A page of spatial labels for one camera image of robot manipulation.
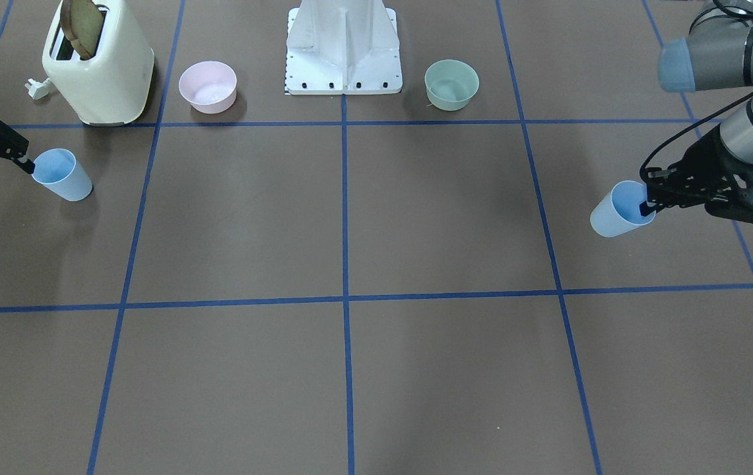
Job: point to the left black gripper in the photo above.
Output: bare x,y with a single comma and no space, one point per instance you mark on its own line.
708,162

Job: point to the light blue cup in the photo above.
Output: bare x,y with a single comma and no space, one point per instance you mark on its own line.
620,212
60,172

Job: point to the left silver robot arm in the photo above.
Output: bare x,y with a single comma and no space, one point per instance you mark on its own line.
717,54

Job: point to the white power plug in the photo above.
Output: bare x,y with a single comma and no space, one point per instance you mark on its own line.
37,90

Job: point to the cream toaster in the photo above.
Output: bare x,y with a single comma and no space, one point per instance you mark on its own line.
111,87

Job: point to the toast slice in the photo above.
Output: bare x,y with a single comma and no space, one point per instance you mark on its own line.
81,23

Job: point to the pink bowl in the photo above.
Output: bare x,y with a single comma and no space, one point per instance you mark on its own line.
210,87

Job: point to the green bowl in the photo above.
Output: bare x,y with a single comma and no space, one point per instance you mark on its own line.
450,84

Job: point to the white pedestal column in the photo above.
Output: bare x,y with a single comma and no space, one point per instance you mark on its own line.
342,47

